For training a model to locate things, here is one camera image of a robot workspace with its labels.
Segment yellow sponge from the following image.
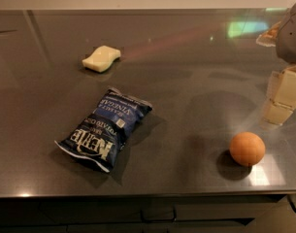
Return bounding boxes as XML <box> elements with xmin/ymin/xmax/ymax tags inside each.
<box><xmin>82</xmin><ymin>46</ymin><xmax>121</xmax><ymax>73</ymax></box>

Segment black cabinet handle right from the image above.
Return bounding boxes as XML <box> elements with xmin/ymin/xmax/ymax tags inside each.
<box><xmin>286</xmin><ymin>195</ymin><xmax>296</xmax><ymax>214</ymax></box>

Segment orange fruit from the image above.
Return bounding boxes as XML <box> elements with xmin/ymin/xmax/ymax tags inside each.
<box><xmin>229</xmin><ymin>132</ymin><xmax>266</xmax><ymax>167</ymax></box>

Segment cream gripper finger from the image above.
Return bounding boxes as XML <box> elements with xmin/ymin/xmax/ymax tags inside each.
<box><xmin>262</xmin><ymin>64</ymin><xmax>296</xmax><ymax>126</ymax></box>
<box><xmin>256</xmin><ymin>21</ymin><xmax>280</xmax><ymax>48</ymax></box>

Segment blue kettle chip bag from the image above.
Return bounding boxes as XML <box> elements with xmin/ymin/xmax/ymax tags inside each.
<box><xmin>56</xmin><ymin>87</ymin><xmax>152</xmax><ymax>173</ymax></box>

